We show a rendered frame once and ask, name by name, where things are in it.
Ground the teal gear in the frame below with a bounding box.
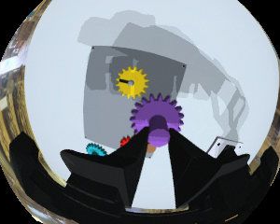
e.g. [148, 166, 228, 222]
[85, 143, 107, 156]

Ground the brown gear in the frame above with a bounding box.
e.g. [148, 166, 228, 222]
[147, 142, 156, 153]

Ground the purple gear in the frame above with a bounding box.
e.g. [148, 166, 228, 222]
[130, 93, 185, 147]

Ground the yellow gear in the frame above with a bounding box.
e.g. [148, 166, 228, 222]
[117, 66, 148, 98]

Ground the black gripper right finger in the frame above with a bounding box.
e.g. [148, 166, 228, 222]
[167, 128, 251, 209]

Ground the red gear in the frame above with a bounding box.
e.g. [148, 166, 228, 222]
[120, 135, 130, 146]

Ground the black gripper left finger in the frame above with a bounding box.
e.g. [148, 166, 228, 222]
[61, 126, 148, 209]

